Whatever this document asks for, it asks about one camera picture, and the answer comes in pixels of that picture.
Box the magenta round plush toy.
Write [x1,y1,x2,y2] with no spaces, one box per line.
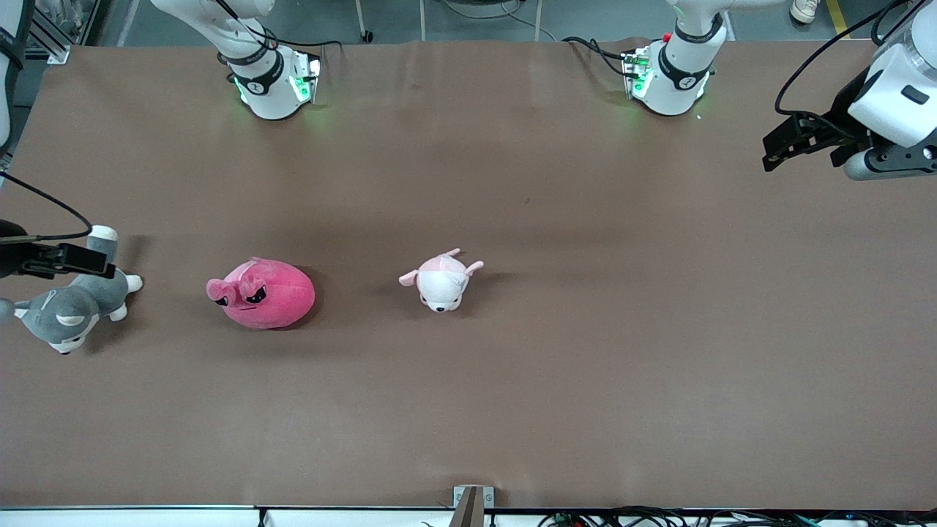
[206,257,316,330]

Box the grey white husky plush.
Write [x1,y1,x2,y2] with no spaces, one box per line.
[13,225,144,356]

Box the brown table cover sheet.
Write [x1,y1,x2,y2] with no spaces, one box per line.
[0,38,937,511]

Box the light pink plush puppy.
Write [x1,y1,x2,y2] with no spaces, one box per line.
[398,248,485,313]

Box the aluminium frame profile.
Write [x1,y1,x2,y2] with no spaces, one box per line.
[877,15,916,57]
[29,6,72,65]

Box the black left arm base cable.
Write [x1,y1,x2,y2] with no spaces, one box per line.
[562,35,632,78]

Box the black arm base cable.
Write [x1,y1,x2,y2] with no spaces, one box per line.
[212,0,346,53]
[562,35,632,78]

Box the white table edge rail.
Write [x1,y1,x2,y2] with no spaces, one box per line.
[0,505,542,527]

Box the black right arm base cable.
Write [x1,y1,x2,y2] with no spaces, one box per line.
[212,0,346,53]

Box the black cable bundle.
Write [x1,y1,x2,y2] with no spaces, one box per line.
[538,505,937,527]

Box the grey metal table bracket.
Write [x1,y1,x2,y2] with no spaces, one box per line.
[453,485,496,527]

